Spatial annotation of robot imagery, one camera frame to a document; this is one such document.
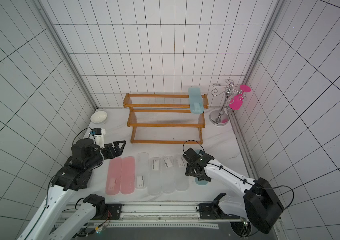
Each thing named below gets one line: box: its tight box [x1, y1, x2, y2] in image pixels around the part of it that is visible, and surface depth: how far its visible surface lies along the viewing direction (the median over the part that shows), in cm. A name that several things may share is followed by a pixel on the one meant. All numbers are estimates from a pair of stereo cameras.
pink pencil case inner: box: [120, 156, 136, 195], surface depth 85 cm
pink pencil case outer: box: [105, 157, 122, 196], surface depth 83 cm
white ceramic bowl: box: [90, 110, 108, 124], surface depth 112 cm
